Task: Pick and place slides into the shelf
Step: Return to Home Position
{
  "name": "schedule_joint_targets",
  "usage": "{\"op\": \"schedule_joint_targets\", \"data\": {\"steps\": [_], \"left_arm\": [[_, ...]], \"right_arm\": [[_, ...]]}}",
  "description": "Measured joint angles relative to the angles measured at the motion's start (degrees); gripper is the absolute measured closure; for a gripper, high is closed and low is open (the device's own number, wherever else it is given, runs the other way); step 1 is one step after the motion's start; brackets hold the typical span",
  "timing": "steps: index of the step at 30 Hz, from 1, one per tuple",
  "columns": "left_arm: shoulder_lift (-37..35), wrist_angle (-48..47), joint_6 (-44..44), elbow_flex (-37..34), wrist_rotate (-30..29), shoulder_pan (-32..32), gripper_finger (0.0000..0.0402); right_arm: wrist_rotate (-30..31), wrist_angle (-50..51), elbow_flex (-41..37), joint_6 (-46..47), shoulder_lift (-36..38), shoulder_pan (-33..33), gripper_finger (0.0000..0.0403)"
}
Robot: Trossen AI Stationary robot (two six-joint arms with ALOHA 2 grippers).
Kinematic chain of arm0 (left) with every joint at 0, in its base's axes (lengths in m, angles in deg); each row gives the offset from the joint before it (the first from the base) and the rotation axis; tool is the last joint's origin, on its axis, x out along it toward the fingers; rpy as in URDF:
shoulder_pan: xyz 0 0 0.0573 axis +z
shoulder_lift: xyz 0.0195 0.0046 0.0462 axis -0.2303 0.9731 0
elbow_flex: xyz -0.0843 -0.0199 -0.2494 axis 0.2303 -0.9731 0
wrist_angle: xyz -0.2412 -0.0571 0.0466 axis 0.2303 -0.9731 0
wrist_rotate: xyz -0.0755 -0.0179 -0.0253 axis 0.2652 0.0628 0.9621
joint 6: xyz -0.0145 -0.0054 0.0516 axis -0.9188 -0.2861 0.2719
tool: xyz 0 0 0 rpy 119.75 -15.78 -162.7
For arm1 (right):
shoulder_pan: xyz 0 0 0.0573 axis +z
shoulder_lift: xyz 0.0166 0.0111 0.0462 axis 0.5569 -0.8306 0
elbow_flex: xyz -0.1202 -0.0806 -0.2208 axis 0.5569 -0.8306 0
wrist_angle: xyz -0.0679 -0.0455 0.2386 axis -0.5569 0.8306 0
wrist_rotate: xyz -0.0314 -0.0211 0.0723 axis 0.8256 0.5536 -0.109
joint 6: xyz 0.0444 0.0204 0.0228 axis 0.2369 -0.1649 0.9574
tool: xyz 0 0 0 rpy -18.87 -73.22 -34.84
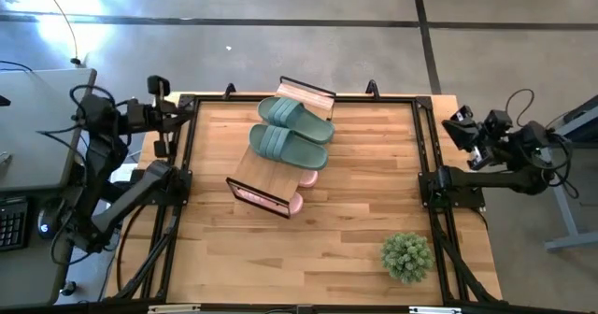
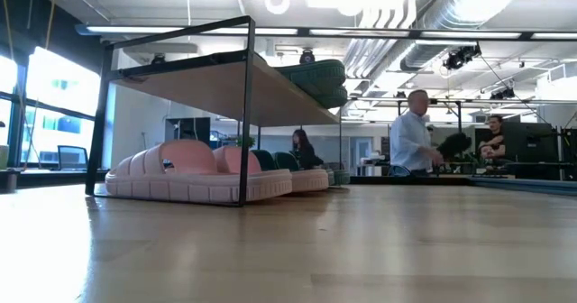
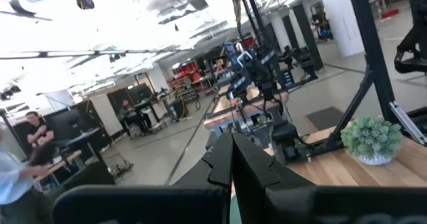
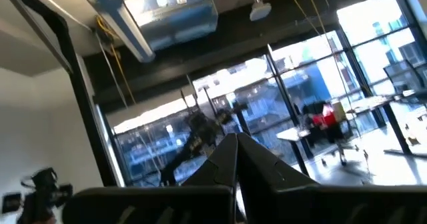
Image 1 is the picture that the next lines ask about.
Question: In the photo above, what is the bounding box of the black keyboard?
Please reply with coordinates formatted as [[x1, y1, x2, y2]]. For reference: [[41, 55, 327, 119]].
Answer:
[[0, 196, 30, 253]]

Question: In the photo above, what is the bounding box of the teal rubber slide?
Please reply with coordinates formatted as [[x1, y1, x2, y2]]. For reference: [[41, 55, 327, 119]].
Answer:
[[249, 123, 330, 171], [257, 96, 336, 146]]

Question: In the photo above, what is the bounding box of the dark grey desk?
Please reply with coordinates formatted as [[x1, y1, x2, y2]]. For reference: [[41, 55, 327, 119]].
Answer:
[[0, 185, 85, 308]]

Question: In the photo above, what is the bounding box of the small round artificial plant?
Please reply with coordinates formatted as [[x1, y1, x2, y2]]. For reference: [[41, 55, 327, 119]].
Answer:
[[380, 232, 435, 286]]

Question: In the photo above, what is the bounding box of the wooden shelf black metal frame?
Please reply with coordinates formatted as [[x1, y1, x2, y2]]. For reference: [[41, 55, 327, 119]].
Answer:
[[225, 75, 337, 221]]

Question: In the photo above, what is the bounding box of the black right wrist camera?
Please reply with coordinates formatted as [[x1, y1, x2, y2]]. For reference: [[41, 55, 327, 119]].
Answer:
[[449, 105, 474, 125]]

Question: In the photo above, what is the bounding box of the light grey desk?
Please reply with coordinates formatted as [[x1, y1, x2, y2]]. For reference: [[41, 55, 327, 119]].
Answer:
[[0, 67, 98, 193]]

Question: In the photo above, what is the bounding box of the pink rubber slide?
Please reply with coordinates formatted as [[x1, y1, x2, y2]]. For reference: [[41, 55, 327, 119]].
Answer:
[[231, 185, 305, 218], [298, 169, 320, 189]]

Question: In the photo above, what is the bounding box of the black computer mouse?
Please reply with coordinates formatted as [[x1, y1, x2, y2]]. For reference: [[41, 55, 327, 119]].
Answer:
[[36, 205, 61, 240]]

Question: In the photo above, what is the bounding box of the silver metal bracket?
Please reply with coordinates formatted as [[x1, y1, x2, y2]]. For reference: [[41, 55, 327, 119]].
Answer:
[[409, 306, 463, 314], [148, 304, 203, 314]]

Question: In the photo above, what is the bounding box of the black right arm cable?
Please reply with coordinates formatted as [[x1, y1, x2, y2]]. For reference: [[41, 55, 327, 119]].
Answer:
[[504, 88, 580, 199]]

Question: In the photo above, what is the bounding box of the grey metal table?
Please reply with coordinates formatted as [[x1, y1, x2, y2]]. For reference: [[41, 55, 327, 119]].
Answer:
[[541, 93, 598, 252]]

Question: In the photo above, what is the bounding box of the black aluminium table frame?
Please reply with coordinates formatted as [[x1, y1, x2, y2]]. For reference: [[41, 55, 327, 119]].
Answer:
[[105, 92, 504, 314]]

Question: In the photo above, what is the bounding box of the thin yellow cable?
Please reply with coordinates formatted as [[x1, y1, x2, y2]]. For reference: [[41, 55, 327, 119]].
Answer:
[[36, 0, 83, 67]]

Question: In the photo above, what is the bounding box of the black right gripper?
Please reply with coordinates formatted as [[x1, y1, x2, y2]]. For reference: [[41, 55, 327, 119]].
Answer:
[[441, 109, 516, 171]]

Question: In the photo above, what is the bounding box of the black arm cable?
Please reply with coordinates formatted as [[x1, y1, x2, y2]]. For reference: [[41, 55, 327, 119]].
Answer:
[[504, 88, 580, 199], [36, 83, 118, 267]]

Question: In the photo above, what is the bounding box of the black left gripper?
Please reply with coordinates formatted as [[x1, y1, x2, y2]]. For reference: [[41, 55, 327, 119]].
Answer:
[[123, 97, 195, 136]]

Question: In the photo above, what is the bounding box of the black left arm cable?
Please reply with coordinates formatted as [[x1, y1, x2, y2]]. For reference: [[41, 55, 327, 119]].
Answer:
[[36, 83, 118, 267]]

